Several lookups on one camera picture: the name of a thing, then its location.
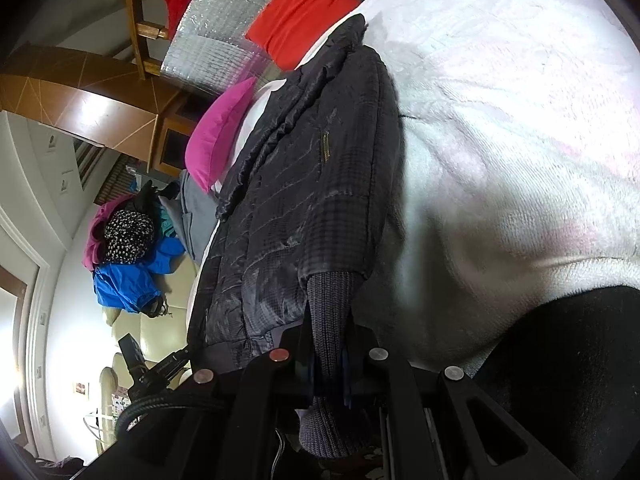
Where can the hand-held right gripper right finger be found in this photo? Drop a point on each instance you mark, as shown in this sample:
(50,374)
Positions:
(357,360)

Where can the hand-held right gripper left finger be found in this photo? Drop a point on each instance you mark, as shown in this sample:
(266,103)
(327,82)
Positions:
(302,360)

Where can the dark quilted zip jacket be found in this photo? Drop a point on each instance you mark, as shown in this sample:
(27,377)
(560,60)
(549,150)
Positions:
(300,210)

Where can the cream leather sofa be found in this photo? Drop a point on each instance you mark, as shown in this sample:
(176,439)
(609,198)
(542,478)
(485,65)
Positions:
(150,330)

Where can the blue jacket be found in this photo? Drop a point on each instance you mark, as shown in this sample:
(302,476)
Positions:
(120,285)

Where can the black white dotted garment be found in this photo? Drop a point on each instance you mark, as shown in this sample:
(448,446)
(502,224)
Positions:
(127,235)

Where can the magenta garment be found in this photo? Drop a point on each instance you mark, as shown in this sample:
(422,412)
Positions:
(95,240)

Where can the teal garment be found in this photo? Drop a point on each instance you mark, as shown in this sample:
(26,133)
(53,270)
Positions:
(169,222)

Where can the grey garment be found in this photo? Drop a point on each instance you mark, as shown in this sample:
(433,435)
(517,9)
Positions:
(197,220)

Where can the pink pillow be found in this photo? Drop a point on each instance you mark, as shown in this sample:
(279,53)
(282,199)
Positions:
(215,135)

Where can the white fleece blanket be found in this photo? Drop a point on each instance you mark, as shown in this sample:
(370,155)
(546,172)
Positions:
(500,135)

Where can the wooden cabinet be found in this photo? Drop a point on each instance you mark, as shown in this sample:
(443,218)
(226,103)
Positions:
(100,105)

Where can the silver foil insulation mat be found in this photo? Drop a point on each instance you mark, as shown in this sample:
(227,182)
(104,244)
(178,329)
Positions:
(210,55)

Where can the red pillow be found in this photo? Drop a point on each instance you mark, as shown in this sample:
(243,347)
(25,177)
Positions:
(300,15)

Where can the wooden stair railing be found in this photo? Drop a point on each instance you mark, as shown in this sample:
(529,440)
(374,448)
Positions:
(134,10)

